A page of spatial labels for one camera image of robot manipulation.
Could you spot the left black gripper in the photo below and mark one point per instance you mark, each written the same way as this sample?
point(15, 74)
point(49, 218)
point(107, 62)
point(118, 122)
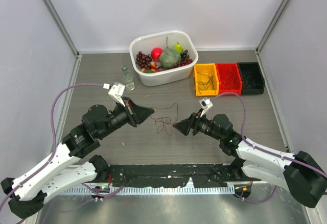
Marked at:
point(136, 114)

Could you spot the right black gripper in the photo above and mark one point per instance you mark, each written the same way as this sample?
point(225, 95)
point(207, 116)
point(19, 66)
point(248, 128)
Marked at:
point(193, 121)

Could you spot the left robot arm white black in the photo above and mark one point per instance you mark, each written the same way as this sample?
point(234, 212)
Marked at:
point(31, 191)

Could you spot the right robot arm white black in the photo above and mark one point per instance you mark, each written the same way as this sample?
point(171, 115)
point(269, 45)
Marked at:
point(299, 174)

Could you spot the clear glass bottle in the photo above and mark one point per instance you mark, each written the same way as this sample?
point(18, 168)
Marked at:
point(128, 78)

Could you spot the small peaches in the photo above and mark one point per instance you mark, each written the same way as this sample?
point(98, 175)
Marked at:
point(150, 67)

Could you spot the yellow storage bin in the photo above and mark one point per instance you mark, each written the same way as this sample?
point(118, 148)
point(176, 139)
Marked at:
point(206, 80)

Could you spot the dark red grape bunch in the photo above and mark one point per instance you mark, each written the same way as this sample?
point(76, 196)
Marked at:
point(140, 57)

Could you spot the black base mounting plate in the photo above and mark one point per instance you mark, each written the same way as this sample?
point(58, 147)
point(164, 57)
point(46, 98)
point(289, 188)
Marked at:
point(172, 175)

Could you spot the red cherry bunch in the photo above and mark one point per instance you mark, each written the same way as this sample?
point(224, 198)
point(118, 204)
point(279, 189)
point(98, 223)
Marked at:
point(180, 64)

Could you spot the red storage bin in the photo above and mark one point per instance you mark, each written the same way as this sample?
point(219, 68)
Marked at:
point(229, 78)

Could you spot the red pomegranate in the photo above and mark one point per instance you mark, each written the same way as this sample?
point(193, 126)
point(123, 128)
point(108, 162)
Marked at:
point(155, 53)

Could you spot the green netted melon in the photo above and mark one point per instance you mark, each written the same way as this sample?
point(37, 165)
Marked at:
point(169, 57)

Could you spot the dark purple grape bunch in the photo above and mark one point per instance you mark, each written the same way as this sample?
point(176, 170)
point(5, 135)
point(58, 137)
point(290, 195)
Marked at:
point(184, 55)

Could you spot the white plastic basket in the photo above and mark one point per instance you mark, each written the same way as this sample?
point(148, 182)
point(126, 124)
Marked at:
point(164, 40)

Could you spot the green pear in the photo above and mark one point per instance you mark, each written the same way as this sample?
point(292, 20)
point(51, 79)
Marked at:
point(178, 48)

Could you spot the black storage bin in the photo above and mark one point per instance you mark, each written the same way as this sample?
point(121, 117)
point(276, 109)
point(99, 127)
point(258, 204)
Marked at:
point(252, 78)

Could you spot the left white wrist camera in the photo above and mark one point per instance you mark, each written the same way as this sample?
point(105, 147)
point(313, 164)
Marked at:
point(116, 92)

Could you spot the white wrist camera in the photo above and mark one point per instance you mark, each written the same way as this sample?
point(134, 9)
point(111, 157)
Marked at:
point(116, 92)
point(206, 105)

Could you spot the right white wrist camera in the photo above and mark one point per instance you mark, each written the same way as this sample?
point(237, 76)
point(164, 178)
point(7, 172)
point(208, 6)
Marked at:
point(206, 105)

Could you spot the white slotted cable duct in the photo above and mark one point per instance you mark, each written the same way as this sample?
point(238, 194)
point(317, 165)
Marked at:
point(189, 189)

